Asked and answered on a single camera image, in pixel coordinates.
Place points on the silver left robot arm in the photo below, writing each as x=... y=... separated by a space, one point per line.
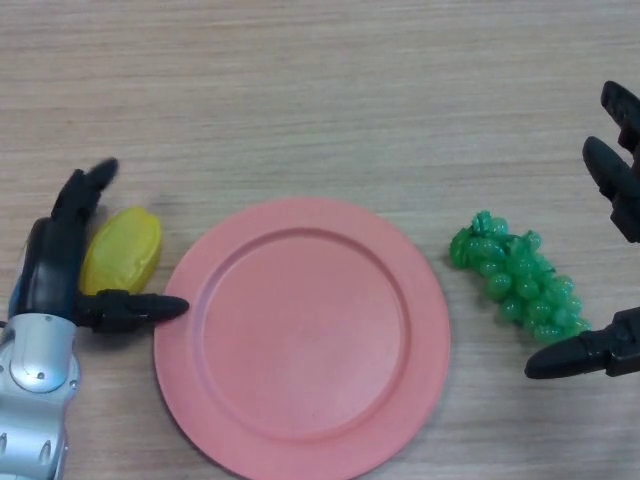
x=35 y=390

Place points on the green grape bunch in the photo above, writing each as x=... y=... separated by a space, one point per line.
x=525 y=285

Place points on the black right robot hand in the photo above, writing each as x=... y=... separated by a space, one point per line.
x=625 y=200

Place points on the pink round plate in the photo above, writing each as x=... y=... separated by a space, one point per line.
x=300 y=335

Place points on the yellow starfruit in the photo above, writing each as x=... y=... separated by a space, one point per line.
x=122 y=250

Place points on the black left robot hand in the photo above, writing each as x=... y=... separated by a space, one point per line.
x=50 y=270

